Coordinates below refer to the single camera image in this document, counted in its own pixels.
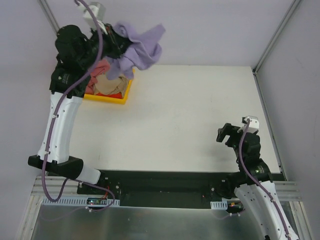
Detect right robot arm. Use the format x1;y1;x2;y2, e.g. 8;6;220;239
216;117;299;240

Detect white cable duct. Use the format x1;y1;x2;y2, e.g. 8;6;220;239
42;196;120;208
210;200;228;211

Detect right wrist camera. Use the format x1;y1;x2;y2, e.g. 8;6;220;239
240;115;260;134

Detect aluminium front rail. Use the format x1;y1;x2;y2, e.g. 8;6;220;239
31;176;78;198

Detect beige t shirt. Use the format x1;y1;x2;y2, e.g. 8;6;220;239
94;74;129;98

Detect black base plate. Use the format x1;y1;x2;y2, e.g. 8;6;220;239
76;169;247;208

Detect yellow plastic bin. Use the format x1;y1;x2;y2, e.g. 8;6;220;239
84;80;133;105

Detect aluminium frame post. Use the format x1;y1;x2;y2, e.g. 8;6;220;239
251;0;303;76
37;0;60;34

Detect right white cable duct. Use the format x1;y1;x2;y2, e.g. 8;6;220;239
210;200;228;211

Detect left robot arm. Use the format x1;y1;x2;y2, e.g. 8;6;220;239
28;23;131;195

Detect left white cable duct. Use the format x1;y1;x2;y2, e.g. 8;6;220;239
42;196;120;208

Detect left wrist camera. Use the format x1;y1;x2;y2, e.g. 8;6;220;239
82;2;106;29

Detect right aluminium frame post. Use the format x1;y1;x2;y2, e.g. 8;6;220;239
251;0;303;76

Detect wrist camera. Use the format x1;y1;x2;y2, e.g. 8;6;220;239
240;115;260;134
82;2;106;29

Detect purple t shirt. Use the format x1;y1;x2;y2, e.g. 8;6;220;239
106;21;166;80

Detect left aluminium frame post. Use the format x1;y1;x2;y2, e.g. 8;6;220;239
37;0;60;34

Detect pink t shirt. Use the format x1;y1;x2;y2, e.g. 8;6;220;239
85;59;110;95

